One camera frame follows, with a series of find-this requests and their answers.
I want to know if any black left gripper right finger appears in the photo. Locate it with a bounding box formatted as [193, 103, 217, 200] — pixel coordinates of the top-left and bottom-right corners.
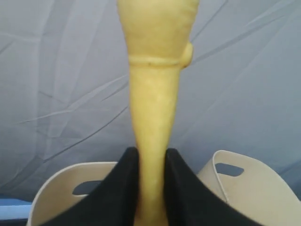
[164, 148, 249, 226]

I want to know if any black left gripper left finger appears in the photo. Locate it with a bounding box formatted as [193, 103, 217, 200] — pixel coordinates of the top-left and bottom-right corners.
[47, 147, 139, 226]

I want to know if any yellow rubber chicken front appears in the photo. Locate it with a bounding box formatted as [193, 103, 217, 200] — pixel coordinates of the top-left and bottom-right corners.
[117, 0, 199, 226]

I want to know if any cream bin marked O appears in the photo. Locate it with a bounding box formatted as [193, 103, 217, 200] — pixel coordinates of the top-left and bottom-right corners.
[27, 161, 170, 226]

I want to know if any cream bin marked X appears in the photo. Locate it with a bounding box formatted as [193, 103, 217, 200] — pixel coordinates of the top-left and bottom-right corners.
[198, 150, 301, 226]

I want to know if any blue backdrop cloth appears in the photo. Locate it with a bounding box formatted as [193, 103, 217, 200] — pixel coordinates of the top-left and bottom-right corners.
[0, 0, 301, 200]

